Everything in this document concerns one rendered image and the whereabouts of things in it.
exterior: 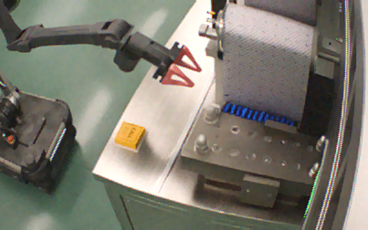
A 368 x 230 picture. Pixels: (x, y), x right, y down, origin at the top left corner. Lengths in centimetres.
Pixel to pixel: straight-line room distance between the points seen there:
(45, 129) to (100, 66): 78
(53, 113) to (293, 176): 160
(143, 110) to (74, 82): 154
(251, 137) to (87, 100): 171
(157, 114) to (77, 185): 109
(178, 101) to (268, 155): 41
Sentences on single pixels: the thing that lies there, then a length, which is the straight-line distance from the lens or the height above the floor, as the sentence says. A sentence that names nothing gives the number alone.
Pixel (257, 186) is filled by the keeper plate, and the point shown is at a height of 100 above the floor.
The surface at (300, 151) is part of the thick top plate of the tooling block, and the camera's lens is 123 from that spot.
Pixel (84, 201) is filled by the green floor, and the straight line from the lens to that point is 240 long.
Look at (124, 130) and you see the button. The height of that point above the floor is 92.
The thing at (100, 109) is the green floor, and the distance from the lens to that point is 276.
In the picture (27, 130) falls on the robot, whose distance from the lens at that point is 245.
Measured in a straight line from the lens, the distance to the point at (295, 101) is 124.
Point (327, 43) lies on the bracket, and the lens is 116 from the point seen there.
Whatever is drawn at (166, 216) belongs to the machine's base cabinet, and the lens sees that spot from 139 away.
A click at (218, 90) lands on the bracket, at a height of 98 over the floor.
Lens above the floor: 198
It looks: 48 degrees down
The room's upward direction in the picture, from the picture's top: 3 degrees counter-clockwise
